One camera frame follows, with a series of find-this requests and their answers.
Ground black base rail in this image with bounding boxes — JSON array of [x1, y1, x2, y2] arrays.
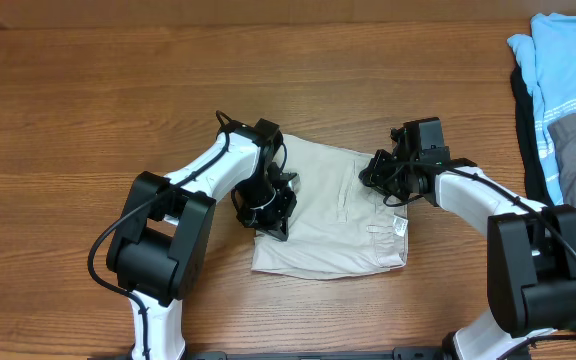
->
[[87, 341, 533, 360]]

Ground black garment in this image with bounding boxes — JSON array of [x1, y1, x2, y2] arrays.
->
[[510, 64, 553, 206]]

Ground light blue shirt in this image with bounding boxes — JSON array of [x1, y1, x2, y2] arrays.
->
[[507, 13, 576, 205]]

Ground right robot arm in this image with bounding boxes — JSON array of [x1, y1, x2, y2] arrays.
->
[[359, 118, 576, 360]]

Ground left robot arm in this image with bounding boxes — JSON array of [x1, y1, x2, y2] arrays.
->
[[105, 119, 297, 359]]

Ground beige khaki shorts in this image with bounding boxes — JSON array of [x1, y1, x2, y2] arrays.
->
[[251, 135, 408, 280]]

